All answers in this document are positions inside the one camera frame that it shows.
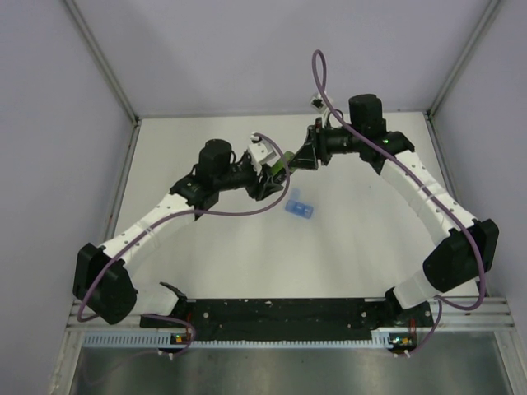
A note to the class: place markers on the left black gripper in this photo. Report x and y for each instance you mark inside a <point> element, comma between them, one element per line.
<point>259,190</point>

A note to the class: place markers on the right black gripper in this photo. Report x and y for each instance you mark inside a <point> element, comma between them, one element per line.
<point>308,157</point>

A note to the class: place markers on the blue pill organizer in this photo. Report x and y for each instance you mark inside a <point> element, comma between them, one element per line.
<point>297,207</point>

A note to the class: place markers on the green pill bottle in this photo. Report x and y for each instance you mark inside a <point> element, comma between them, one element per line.
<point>277,170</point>

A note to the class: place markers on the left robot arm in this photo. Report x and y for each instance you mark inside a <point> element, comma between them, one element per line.
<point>104,274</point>

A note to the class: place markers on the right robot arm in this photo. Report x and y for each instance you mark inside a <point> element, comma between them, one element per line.
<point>464,245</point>

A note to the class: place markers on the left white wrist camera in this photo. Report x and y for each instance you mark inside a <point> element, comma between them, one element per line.
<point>260,152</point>

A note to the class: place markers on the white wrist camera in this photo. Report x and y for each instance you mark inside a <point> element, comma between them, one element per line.
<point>318,103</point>
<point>260,152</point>

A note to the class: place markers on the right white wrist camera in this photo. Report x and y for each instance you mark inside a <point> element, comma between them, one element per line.
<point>318,103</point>

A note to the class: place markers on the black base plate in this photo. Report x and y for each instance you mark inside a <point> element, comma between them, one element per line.
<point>295,319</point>

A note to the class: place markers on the grey cable duct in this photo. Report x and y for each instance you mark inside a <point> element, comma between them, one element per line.
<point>170,342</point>

